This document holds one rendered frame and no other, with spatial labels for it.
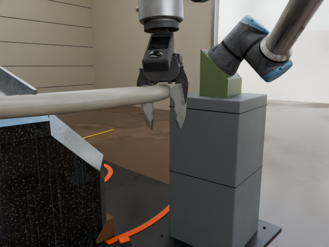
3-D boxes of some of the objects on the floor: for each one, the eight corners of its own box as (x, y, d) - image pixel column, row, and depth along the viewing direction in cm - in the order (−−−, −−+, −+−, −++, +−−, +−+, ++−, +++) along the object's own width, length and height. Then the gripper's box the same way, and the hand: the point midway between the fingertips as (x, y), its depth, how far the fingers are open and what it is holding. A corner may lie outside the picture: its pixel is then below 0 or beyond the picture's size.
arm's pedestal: (199, 206, 209) (202, 89, 192) (269, 229, 180) (279, 93, 163) (156, 238, 170) (155, 95, 153) (236, 275, 140) (246, 102, 123)
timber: (114, 235, 170) (113, 217, 167) (96, 244, 162) (95, 225, 160) (89, 216, 192) (89, 200, 189) (73, 223, 184) (71, 206, 181)
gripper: (193, 26, 62) (196, 124, 65) (138, 31, 64) (143, 125, 67) (190, 17, 53) (194, 130, 56) (127, 23, 55) (134, 131, 58)
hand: (164, 123), depth 58 cm, fingers closed on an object, 5 cm apart
